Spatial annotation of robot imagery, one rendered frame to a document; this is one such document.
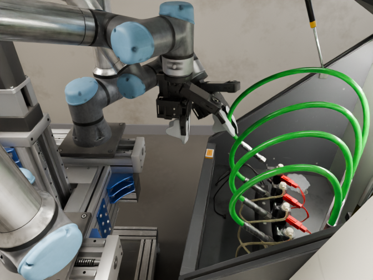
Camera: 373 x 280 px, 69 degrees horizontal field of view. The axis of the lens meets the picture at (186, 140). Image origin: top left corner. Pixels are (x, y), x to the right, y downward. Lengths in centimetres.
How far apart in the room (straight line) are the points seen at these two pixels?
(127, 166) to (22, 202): 68
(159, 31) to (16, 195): 38
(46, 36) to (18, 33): 5
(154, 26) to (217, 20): 197
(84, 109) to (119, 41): 52
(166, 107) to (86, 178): 53
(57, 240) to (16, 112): 41
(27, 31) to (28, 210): 30
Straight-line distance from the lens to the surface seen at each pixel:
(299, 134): 64
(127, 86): 81
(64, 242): 58
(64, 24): 60
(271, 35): 264
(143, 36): 55
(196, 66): 84
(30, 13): 58
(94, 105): 105
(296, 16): 266
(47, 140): 97
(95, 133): 109
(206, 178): 105
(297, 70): 76
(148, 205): 224
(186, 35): 63
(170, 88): 70
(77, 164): 120
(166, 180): 242
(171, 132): 75
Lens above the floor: 167
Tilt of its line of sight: 35 degrees down
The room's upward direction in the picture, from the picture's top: straight up
